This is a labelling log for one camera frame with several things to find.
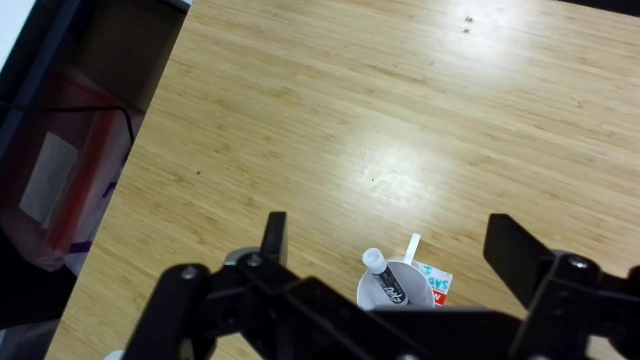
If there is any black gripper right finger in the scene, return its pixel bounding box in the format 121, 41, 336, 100
481, 211, 640, 360

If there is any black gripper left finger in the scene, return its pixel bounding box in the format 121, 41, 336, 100
121, 210, 402, 360

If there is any black marker with white cap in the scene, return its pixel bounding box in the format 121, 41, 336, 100
359, 245, 410, 307

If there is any white printed paper card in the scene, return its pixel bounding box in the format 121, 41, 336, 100
402, 232, 455, 307

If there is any white ceramic mug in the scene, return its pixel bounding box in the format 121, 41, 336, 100
355, 258, 435, 312

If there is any white box with red print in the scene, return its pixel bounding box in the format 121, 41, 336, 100
0, 72, 145, 272

